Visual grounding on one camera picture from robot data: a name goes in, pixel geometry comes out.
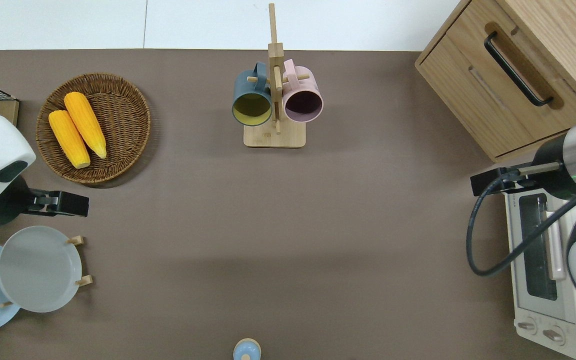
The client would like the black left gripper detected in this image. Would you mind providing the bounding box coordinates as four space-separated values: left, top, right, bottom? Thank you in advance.
26 189 90 218

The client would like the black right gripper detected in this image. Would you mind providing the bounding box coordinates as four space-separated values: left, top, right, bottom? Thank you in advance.
470 167 535 197

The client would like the gray plate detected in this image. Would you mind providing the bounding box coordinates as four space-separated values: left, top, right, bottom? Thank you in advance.
0 225 83 314

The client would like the wooden plate rack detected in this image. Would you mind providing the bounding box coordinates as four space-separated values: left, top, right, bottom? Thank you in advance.
0 235 94 308

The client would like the yellow corn cob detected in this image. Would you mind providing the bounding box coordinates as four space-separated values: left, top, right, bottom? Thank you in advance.
48 110 91 169
64 91 107 160

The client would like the wooden cabinet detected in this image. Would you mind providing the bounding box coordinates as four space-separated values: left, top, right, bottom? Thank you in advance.
414 0 576 163

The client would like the brown wicker basket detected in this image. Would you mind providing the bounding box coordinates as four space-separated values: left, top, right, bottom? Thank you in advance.
35 73 152 184

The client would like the white toaster oven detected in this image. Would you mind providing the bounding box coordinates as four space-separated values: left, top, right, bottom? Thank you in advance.
503 190 576 360

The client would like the pink mug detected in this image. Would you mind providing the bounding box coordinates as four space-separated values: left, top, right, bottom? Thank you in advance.
282 59 324 124

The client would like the wooden mug tree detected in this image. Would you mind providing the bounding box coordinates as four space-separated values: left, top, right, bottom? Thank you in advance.
243 2 311 149

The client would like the dark blue mug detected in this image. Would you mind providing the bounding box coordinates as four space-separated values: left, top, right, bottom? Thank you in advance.
232 61 273 127

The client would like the small blue dome bell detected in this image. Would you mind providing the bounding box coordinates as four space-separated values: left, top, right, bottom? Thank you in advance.
233 338 262 360

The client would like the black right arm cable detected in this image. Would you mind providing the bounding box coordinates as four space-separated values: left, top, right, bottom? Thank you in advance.
466 172 576 277

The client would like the black cabinet handle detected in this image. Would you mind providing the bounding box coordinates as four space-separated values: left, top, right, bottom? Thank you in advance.
484 31 554 107

